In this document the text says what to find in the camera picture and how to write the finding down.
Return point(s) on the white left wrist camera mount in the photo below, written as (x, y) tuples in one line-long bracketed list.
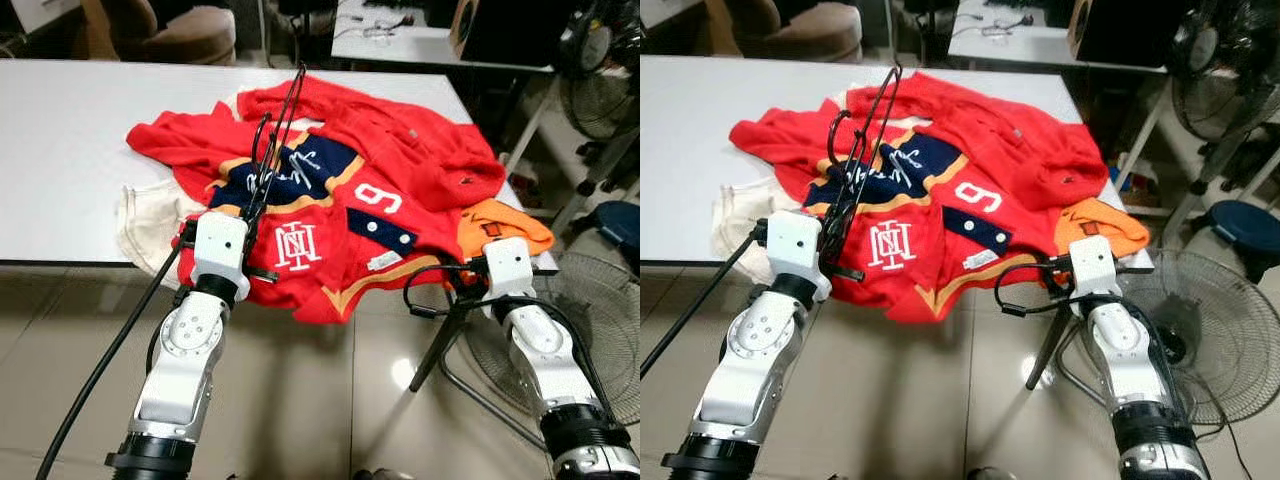
[(220, 250), (795, 250)]

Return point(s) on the blue round stool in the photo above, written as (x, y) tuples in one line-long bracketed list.
[(620, 225), (1245, 225)]

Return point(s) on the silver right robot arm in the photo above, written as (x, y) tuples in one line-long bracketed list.
[(555, 370), (1130, 370)]

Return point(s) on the white office desk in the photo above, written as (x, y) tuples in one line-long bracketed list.
[(400, 45), (1010, 45)]

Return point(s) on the black standing fan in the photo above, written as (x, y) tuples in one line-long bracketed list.
[(1230, 60), (600, 60)]

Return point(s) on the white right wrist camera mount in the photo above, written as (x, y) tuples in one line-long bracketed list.
[(508, 268), (1093, 265)]

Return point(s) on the folded orange garment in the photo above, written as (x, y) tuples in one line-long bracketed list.
[(510, 225), (1110, 222)]

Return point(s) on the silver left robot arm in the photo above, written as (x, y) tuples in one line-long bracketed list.
[(745, 370), (185, 370)]

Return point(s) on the grey floor fan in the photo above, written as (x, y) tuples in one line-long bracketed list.
[(590, 330), (1220, 330)]

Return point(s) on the brown upholstered chair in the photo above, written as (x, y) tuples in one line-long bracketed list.
[(790, 30), (170, 35)]

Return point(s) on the black clothes hanger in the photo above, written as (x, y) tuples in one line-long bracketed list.
[(286, 120), (878, 120)]

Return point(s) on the red numbered sports jersey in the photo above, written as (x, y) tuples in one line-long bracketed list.
[(905, 295), (310, 295)]

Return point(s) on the white table with black legs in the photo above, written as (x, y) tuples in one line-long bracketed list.
[(60, 150)]

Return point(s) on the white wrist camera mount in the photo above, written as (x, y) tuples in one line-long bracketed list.
[(508, 268), (1093, 265), (795, 250), (220, 250)]

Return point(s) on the black box with wooden side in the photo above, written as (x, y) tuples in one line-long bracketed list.
[(1130, 30), (520, 35)]

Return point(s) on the cream white garment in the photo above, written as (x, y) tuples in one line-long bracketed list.
[(745, 225), (150, 230)]

